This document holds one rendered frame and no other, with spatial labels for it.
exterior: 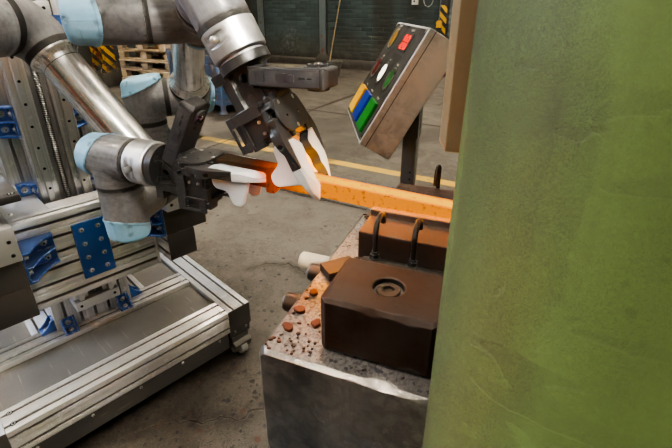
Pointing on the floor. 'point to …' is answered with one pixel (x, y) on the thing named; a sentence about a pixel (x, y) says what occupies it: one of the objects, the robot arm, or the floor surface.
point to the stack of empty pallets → (144, 60)
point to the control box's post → (409, 160)
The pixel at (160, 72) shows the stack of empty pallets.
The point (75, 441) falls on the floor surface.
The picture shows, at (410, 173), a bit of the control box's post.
